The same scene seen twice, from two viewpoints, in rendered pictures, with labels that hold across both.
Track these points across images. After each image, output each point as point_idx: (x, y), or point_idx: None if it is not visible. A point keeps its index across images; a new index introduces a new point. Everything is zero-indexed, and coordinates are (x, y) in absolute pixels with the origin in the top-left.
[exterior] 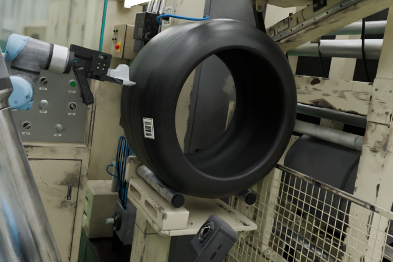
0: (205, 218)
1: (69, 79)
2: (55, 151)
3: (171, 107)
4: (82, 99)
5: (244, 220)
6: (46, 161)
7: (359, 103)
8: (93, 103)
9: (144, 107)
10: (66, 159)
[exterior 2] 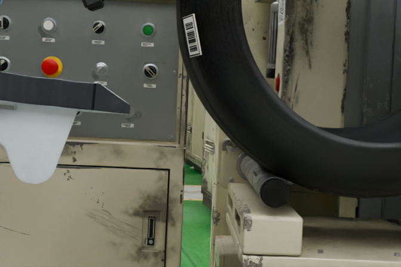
0: (361, 248)
1: (141, 22)
2: (121, 152)
3: None
4: None
5: None
6: (107, 171)
7: None
8: (100, 5)
9: None
10: (142, 168)
